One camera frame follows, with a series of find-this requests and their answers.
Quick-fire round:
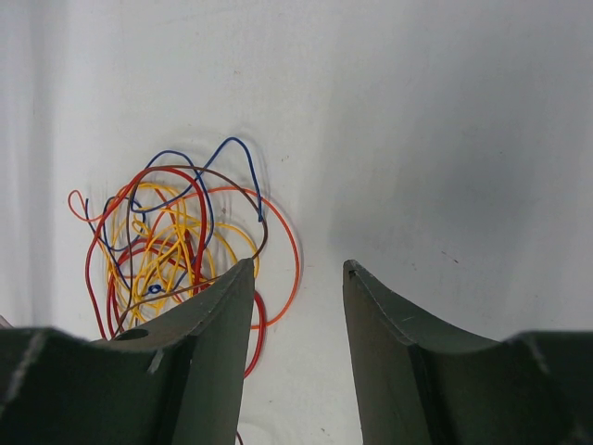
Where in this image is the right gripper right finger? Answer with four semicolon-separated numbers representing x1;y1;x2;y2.
343;260;592;444

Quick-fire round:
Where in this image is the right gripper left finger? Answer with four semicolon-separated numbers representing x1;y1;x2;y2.
1;259;255;444

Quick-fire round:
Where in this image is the brown wire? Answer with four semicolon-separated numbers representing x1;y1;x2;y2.
113;164;269;445

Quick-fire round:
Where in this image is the bright red wire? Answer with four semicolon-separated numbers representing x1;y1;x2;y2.
85;166;269;379

